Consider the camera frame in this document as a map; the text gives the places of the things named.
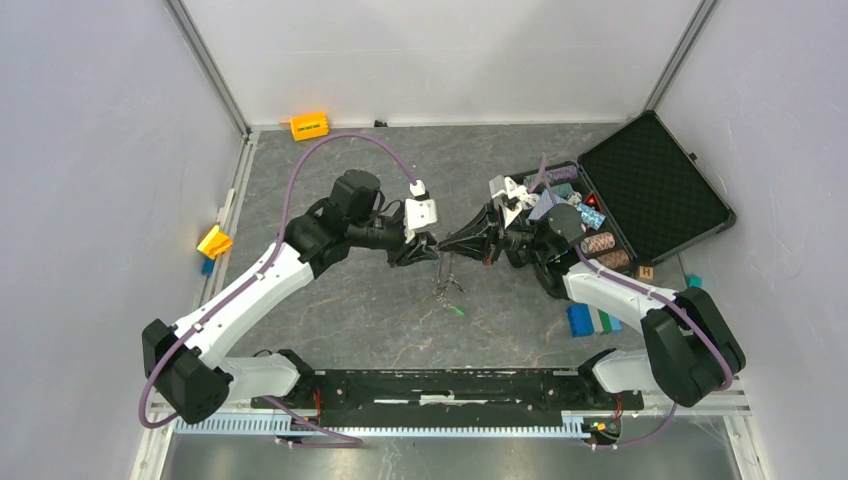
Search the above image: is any small wooden letter cube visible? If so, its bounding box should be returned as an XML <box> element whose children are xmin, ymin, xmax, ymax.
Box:
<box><xmin>636</xmin><ymin>265</ymin><xmax>655</xmax><ymax>282</ymax></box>

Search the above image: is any yellow orange block at left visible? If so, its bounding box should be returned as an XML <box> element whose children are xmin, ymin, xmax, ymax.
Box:
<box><xmin>196</xmin><ymin>224</ymin><xmax>233</xmax><ymax>260</ymax></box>

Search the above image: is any black poker chip case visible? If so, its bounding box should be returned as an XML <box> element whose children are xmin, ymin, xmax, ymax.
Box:
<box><xmin>513</xmin><ymin>111</ymin><xmax>736</xmax><ymax>276</ymax></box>

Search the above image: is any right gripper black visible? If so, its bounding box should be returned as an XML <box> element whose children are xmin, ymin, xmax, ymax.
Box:
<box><xmin>438</xmin><ymin>199</ymin><xmax>553</xmax><ymax>266</ymax></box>

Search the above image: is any small blue block at left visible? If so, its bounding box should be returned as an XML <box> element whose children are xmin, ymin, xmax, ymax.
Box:
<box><xmin>201</xmin><ymin>258</ymin><xmax>215</xmax><ymax>277</ymax></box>

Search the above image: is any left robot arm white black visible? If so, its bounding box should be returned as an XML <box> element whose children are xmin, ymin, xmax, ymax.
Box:
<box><xmin>139</xmin><ymin>170</ymin><xmax>438</xmax><ymax>428</ymax></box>

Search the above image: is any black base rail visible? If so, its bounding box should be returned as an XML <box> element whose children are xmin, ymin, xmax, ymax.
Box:
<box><xmin>280</xmin><ymin>368</ymin><xmax>644</xmax><ymax>428</ymax></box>

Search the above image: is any blue green white block stack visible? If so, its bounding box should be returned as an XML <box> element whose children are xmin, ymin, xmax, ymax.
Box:
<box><xmin>566</xmin><ymin>303</ymin><xmax>622</xmax><ymax>338</ymax></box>

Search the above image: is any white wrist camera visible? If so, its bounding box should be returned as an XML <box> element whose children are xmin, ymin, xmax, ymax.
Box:
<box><xmin>403</xmin><ymin>180</ymin><xmax>438</xmax><ymax>243</ymax></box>
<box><xmin>488</xmin><ymin>175</ymin><xmax>540</xmax><ymax>213</ymax></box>

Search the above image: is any orange box at back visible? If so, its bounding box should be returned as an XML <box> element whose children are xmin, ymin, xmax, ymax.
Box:
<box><xmin>289</xmin><ymin>112</ymin><xmax>330</xmax><ymax>142</ymax></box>

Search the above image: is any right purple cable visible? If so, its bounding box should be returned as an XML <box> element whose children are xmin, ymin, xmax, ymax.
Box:
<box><xmin>529</xmin><ymin>153</ymin><xmax>735</xmax><ymax>452</ymax></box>

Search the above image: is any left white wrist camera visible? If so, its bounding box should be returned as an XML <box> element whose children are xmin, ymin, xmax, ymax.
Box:
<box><xmin>403</xmin><ymin>180</ymin><xmax>438</xmax><ymax>243</ymax></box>

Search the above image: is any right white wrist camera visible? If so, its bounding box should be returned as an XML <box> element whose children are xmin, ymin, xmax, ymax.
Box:
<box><xmin>488</xmin><ymin>175</ymin><xmax>540</xmax><ymax>213</ymax></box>

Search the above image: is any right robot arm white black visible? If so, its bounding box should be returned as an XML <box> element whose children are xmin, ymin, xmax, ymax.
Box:
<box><xmin>438</xmin><ymin>203</ymin><xmax>746</xmax><ymax>408</ymax></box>

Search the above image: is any small teal cube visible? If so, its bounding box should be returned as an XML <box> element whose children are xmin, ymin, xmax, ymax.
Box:
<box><xmin>684</xmin><ymin>274</ymin><xmax>702</xmax><ymax>288</ymax></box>

